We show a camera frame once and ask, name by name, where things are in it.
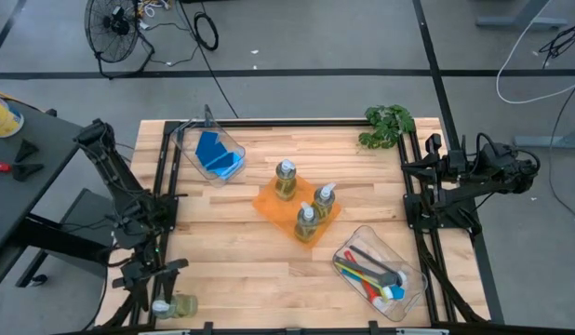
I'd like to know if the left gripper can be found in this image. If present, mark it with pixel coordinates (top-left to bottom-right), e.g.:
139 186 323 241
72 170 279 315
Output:
111 258 190 314

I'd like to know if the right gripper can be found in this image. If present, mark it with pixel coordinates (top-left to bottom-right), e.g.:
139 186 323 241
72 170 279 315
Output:
401 133 469 199

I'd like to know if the yellow-green pump soap bottle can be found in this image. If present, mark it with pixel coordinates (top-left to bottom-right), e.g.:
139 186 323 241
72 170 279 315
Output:
274 157 299 202
151 291 199 321
294 200 320 244
311 181 338 225

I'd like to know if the thin dark grey brush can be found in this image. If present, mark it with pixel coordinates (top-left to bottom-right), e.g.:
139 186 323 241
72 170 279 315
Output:
348 245 408 286

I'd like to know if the grey round-head dish brush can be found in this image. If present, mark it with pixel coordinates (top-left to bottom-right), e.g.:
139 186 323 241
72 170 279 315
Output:
334 255 400 288

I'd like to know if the blue dish brush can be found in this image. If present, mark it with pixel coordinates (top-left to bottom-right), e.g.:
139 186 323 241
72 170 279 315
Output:
339 268 406 302

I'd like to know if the red dish brush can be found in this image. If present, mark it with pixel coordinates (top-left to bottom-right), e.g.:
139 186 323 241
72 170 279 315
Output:
342 249 389 312

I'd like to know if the green potted plant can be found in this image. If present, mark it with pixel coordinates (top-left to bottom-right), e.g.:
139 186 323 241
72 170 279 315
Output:
357 103 416 151

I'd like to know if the clear plastic bin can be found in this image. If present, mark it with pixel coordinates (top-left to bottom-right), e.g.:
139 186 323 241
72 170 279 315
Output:
169 104 247 190
332 224 430 323

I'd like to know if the grey desk leg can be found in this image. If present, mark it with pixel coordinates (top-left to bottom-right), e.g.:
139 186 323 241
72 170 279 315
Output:
514 123 575 149
475 0 570 29

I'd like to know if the orange cloth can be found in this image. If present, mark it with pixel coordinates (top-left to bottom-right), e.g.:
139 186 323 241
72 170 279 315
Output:
252 172 343 251

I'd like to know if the dark grey desk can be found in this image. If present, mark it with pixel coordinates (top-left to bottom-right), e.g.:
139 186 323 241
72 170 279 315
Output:
0 100 112 299

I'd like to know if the black triangular stand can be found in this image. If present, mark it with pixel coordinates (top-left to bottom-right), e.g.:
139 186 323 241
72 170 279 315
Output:
13 138 41 163
10 162 46 182

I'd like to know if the long white cable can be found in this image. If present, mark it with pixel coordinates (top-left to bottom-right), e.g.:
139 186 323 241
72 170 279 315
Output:
494 0 575 105

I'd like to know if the black aluminium rig frame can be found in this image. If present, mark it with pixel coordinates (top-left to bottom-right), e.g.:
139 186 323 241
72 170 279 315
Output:
94 118 493 335

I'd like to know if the black cable bundle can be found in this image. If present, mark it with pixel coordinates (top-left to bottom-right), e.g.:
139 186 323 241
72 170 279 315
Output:
537 13 575 60

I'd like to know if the long black cable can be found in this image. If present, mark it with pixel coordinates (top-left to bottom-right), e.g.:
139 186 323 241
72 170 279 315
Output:
177 0 241 119

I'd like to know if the yellow cable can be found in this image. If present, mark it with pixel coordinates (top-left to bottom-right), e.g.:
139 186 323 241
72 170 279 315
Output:
0 87 26 107

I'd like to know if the black wire-cage fan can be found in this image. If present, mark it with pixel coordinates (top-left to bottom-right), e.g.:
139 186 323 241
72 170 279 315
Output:
83 0 156 79

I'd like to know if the coiled black cable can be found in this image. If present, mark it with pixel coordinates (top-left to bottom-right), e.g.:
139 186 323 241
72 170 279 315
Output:
193 10 221 53

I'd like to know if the white cable bundle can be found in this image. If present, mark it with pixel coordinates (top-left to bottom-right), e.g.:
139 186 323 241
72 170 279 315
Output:
139 0 173 19

